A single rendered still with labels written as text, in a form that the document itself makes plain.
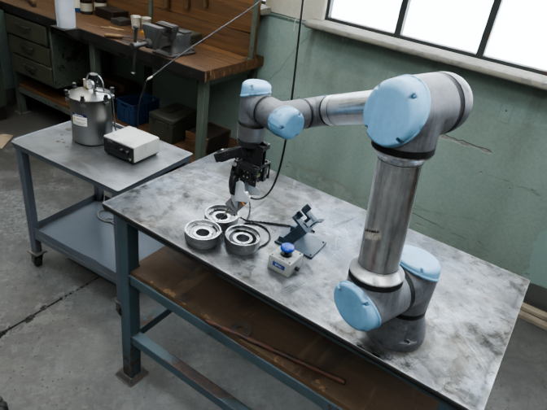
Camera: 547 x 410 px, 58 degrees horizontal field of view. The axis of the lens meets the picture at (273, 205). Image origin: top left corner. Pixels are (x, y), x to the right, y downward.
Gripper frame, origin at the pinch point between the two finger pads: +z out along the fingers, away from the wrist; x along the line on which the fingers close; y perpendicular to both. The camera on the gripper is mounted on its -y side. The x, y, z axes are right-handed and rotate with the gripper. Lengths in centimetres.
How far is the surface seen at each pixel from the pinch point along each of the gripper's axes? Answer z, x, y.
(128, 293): 48, -10, -35
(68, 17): 0, 107, -201
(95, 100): 4, 31, -93
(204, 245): 11.0, -11.1, -2.6
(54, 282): 93, 9, -103
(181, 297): 38.1, -8.3, -12.4
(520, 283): 13, 38, 78
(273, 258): 9.1, -5.5, 16.9
